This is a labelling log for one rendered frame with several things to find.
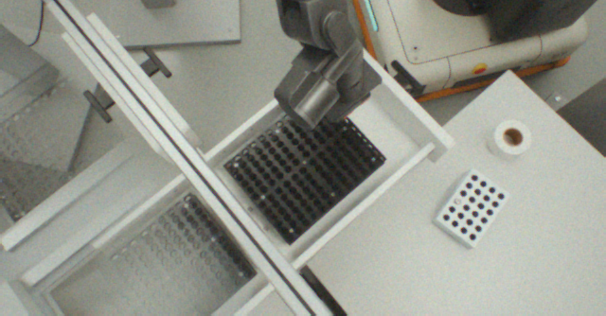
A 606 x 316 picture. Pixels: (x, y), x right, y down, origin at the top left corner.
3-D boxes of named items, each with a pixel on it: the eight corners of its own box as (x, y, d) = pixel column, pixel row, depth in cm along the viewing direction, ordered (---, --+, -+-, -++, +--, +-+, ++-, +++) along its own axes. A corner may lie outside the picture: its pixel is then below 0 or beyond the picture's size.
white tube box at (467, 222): (467, 171, 97) (472, 167, 94) (504, 198, 96) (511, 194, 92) (431, 221, 95) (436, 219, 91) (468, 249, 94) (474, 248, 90)
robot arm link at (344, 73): (372, 44, 61) (337, 21, 63) (338, 86, 60) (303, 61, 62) (371, 68, 68) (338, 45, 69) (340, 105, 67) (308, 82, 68)
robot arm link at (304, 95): (341, 5, 56) (296, -5, 62) (276, 80, 54) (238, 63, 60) (383, 73, 64) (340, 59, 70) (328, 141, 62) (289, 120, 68)
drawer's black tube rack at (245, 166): (319, 98, 94) (319, 86, 88) (382, 166, 90) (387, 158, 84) (228, 173, 91) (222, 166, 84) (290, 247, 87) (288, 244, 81)
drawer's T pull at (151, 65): (149, 47, 91) (146, 43, 89) (173, 76, 89) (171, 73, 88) (133, 59, 90) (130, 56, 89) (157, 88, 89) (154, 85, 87)
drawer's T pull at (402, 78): (394, 61, 89) (395, 58, 88) (422, 90, 87) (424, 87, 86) (379, 73, 88) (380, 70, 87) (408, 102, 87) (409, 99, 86)
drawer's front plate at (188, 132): (115, 39, 100) (92, 10, 90) (204, 143, 94) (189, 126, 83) (109, 44, 100) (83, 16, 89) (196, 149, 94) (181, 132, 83)
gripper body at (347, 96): (383, 84, 74) (386, 62, 67) (330, 125, 73) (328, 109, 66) (355, 54, 76) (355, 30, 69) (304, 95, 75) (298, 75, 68)
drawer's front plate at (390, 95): (337, 51, 98) (340, 24, 88) (440, 158, 92) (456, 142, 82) (330, 57, 98) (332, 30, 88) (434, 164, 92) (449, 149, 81)
